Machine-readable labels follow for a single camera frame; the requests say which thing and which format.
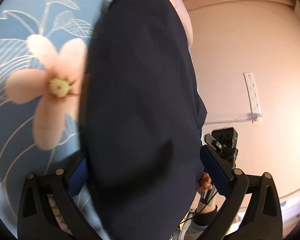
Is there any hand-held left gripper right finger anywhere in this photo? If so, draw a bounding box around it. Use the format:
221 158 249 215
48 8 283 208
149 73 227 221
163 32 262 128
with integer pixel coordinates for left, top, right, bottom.
199 145 283 240

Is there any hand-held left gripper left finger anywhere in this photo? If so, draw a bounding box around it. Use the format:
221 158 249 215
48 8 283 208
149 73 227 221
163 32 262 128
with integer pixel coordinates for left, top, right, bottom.
17 154 100 240

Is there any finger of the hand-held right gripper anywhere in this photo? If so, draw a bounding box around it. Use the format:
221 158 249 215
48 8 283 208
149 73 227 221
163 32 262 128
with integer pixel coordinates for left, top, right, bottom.
204 133 224 155

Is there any navy collared shirt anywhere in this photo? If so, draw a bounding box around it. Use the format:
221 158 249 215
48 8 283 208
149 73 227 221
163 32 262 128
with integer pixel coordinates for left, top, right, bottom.
79 0 208 240

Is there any person's right forearm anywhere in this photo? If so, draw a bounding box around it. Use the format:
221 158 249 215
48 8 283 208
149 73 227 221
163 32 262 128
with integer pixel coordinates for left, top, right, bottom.
189 197 219 240

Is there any person's right hand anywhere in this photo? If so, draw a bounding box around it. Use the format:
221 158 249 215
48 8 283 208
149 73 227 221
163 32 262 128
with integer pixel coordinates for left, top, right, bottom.
197 172 213 192

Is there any pink blanket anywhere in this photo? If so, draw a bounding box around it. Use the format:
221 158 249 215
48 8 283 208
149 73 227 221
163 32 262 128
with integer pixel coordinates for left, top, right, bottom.
142 0 194 48

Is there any blue floral bed sheet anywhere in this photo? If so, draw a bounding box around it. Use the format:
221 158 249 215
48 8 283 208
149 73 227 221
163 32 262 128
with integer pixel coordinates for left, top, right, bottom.
0 0 120 240

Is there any white cable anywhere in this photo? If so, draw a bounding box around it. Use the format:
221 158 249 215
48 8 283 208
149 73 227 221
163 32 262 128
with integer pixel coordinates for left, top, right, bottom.
202 114 263 126

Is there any black cable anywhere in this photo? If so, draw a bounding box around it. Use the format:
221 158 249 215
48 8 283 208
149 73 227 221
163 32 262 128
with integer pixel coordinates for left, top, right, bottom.
176 190 218 228

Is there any white wall socket strip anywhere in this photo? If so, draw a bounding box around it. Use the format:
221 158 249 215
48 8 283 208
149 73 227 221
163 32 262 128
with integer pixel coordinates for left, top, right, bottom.
243 72 263 123

